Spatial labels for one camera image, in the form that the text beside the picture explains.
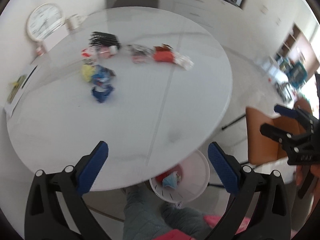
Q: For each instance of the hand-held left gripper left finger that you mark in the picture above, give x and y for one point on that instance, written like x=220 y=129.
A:
x=92 y=167

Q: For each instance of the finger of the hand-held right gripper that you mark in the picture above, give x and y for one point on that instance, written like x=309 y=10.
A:
x=271 y=130
x=285 y=110

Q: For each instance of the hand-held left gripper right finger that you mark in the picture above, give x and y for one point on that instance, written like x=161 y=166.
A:
x=222 y=170

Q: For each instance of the white round trash bin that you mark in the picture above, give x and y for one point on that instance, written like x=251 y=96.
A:
x=193 y=177

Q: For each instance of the clear plastic water bottle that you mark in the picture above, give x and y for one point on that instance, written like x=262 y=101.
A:
x=108 y=52

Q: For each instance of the person's right hand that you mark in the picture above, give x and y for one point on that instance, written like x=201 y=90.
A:
x=316 y=171

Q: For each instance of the brown chair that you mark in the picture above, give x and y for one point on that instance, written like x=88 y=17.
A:
x=262 y=135

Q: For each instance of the blue box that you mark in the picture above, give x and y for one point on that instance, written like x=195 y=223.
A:
x=298 y=75

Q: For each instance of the blue face mask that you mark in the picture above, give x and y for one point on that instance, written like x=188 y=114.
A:
x=170 y=181

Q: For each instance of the pink floral garment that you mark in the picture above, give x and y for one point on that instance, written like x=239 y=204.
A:
x=220 y=223

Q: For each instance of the red crumpled wrapper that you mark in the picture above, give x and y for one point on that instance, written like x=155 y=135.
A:
x=162 y=176

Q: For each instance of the wooden shelf unit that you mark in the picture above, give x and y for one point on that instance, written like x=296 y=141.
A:
x=303 y=47

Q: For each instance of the dark blue wrapper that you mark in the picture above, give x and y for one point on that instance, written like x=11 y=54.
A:
x=101 y=94

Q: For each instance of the blue white wrapper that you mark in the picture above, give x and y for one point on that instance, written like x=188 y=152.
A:
x=102 y=74

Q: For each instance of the yellow wrapper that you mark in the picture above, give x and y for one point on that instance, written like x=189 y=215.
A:
x=87 y=72

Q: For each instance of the white printed poster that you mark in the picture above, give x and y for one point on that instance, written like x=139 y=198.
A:
x=18 y=87

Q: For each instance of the white crumpled wrapper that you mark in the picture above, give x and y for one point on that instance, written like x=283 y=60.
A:
x=184 y=61

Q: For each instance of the black white red wrapper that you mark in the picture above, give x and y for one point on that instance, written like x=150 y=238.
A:
x=139 y=55

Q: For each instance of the small red white box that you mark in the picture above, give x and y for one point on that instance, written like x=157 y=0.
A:
x=40 y=50

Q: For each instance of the black crumpled wrapper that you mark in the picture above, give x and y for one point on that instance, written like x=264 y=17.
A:
x=103 y=39

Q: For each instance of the red packet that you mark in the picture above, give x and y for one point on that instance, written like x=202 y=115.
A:
x=162 y=55

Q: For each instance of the white drawer cabinet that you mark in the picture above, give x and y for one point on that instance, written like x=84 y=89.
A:
x=200 y=10

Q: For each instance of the white mug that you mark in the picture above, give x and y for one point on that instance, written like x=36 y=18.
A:
x=73 y=23

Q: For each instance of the round white wall clock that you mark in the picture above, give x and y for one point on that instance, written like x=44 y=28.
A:
x=45 y=21

